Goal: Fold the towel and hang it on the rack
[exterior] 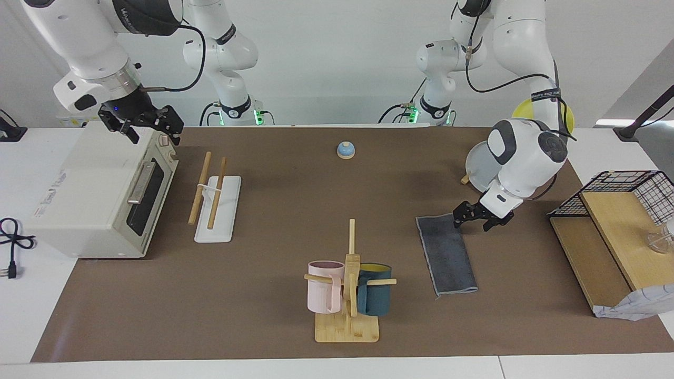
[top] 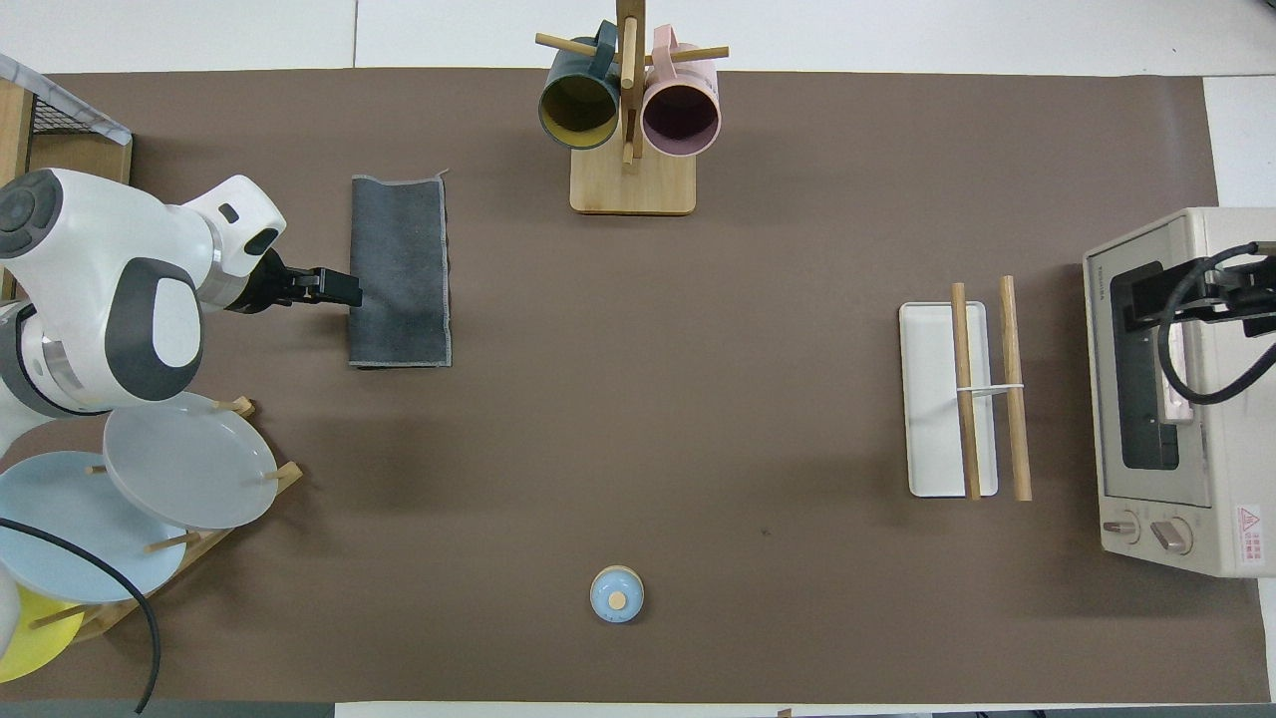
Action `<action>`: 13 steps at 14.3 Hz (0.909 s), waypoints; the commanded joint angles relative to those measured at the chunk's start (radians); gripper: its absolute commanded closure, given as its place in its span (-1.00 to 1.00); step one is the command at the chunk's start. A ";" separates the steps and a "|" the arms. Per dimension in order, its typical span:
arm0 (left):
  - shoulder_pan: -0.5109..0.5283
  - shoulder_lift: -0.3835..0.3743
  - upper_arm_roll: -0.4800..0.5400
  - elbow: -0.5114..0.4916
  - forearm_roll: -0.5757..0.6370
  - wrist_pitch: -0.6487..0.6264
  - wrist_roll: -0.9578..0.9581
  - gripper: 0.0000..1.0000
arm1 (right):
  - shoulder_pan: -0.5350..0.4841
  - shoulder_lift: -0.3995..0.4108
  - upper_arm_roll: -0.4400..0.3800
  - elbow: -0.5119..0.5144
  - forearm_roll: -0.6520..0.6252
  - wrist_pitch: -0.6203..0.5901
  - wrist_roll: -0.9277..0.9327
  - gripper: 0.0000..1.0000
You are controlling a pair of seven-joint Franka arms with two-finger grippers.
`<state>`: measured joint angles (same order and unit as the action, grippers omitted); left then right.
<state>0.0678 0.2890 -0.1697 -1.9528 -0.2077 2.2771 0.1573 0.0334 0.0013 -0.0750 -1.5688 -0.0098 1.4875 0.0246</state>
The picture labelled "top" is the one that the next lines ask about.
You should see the cream toaster oven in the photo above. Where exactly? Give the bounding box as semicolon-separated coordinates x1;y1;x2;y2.
1083;207;1276;579

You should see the wooden mug tree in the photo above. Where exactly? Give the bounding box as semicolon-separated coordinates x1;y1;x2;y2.
535;0;730;216

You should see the grey plate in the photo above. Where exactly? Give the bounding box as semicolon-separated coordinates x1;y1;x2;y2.
103;392;279;531

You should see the rectangular fabric towel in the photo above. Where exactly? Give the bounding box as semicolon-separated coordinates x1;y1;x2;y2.
348;172;453;370

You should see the black wire basket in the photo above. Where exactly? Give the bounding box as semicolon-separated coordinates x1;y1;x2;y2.
30;92;101;136

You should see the brown table mat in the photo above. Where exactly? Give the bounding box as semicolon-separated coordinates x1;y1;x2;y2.
0;68;1267;704

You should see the yellow plate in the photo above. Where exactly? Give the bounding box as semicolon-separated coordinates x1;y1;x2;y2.
0;583;86;684

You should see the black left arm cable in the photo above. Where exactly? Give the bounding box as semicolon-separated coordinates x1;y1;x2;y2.
0;517;162;715

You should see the light blue plate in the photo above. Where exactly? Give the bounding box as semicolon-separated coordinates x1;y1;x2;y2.
0;451;188;604

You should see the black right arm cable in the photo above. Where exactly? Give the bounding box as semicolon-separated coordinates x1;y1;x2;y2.
1156;242;1276;406

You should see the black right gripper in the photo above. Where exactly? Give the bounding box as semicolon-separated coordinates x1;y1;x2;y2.
1126;267;1276;338

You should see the pink mug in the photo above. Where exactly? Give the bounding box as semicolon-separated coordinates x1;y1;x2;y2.
641;25;722;159

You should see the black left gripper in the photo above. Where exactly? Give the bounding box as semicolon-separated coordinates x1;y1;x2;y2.
227;249;364;315

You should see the dark teal mug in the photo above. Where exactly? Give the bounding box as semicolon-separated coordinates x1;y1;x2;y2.
538;22;621;151

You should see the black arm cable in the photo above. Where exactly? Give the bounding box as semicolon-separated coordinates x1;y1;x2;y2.
1156;242;1276;406
0;517;162;715

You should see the wooden plate rack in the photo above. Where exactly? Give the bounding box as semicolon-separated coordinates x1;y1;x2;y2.
30;397;303;644

